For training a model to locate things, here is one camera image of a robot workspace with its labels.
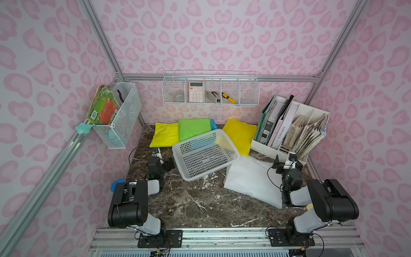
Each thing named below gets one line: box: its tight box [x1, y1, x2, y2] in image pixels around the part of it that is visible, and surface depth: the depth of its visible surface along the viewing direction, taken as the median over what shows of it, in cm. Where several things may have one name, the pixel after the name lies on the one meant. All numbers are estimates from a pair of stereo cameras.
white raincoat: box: [223, 155, 283, 209], surface depth 90 cm
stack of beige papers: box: [283, 112, 329, 160], surface depth 91 cm
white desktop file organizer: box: [250, 94, 331, 164], surface depth 93 cm
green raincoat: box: [178, 118, 212, 142], surface depth 116 cm
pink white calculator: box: [188, 81, 204, 103], surface depth 97 cm
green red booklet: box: [86, 85, 121, 125], surface depth 73 cm
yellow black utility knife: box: [221, 92, 240, 104], surface depth 100 cm
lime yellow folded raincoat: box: [149, 122, 180, 148], surface depth 115 cm
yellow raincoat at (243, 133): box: [222, 118, 257, 157], surface depth 111 cm
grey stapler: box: [205, 90, 222, 104], surface depth 100 cm
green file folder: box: [254, 93, 278, 142], surface depth 88 cm
